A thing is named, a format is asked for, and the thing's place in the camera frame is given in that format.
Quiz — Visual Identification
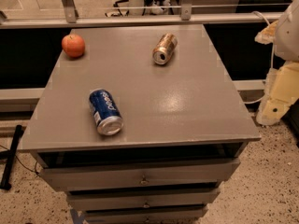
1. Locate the grey drawer cabinet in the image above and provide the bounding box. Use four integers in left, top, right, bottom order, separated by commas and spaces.
19, 24, 262, 224

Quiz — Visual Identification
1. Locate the orange fruit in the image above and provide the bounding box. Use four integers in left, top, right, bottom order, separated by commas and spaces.
62, 34, 85, 58

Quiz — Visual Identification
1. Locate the middle grey drawer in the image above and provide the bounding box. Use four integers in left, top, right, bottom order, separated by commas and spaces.
67, 189, 220, 211

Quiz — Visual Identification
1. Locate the top grey drawer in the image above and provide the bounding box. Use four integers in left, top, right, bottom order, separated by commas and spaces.
40, 158, 240, 191

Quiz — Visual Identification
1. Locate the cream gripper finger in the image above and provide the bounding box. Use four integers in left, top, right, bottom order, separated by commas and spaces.
256, 62, 299, 126
254, 21, 278, 45

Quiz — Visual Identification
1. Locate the grey drawer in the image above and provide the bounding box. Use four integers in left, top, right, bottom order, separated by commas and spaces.
85, 205, 207, 224
40, 158, 240, 191
67, 189, 220, 211

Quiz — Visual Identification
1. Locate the thin black floor cable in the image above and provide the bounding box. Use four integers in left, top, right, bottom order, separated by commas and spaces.
0, 144, 41, 175

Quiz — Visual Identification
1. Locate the bottom grey drawer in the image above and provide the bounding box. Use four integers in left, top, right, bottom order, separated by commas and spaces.
85, 205, 207, 224

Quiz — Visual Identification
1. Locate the grey metal railing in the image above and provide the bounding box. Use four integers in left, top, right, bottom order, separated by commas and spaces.
0, 0, 292, 29

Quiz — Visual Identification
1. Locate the white cable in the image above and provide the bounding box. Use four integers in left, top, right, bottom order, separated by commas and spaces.
242, 10, 277, 105

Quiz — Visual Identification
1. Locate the black bar on floor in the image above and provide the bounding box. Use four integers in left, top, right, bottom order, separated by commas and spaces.
0, 125, 23, 190

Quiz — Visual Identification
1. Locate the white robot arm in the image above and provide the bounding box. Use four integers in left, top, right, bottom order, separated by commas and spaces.
255, 0, 299, 125

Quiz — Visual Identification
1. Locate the blue pepsi can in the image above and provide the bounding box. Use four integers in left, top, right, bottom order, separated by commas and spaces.
89, 89, 123, 135

